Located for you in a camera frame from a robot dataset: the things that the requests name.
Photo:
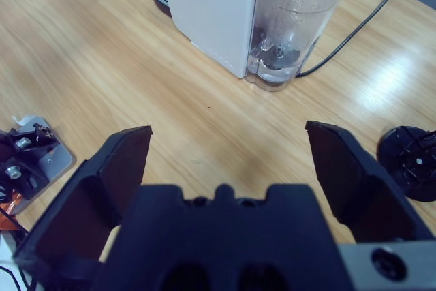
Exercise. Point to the clear water tank dark lid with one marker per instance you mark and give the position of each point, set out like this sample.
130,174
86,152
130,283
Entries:
289,25

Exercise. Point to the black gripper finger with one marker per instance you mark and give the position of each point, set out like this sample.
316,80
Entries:
368,195
85,202

